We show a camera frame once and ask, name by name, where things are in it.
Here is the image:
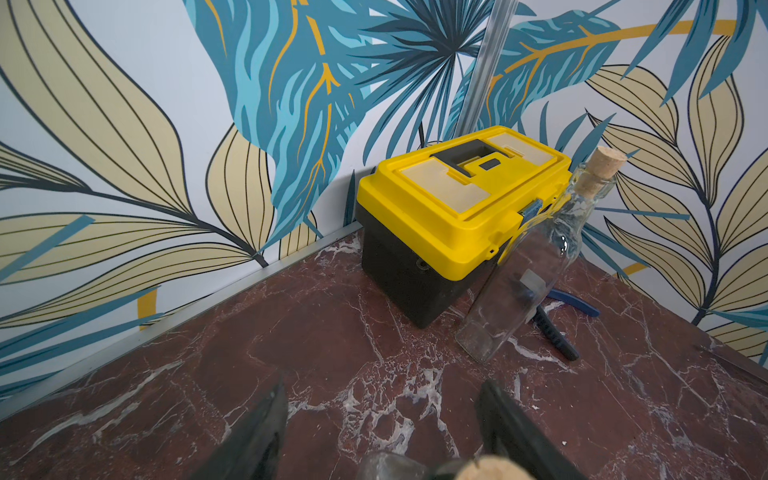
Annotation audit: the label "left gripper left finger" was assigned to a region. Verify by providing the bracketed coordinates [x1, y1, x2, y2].
[190, 381, 288, 479]

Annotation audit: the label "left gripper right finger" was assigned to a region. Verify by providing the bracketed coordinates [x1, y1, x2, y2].
[475, 380, 586, 480]

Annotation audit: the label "glass bottle with cork stopper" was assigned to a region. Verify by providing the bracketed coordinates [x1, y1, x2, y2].
[356, 451, 534, 480]

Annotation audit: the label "slim glass bottle with cork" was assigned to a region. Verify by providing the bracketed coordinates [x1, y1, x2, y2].
[456, 146, 628, 363]

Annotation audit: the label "yellow and black toolbox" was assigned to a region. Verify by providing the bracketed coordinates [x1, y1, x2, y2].
[356, 126, 572, 329]

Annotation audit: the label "blue handled pliers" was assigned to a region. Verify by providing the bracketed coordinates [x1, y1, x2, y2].
[531, 289, 601, 362]

